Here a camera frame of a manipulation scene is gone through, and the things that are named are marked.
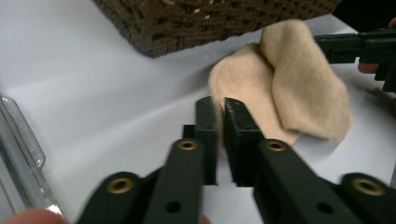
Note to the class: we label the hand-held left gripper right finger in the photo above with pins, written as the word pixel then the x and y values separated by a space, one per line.
pixel 241 137

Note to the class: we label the clear plastic box lid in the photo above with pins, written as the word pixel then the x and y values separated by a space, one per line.
pixel 18 155

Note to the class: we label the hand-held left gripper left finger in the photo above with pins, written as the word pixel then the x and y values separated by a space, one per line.
pixel 205 137

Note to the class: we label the fluffy beige sock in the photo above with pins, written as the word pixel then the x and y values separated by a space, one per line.
pixel 305 87
pixel 243 84

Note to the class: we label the brown wicker basket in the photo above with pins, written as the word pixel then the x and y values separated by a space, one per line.
pixel 186 25

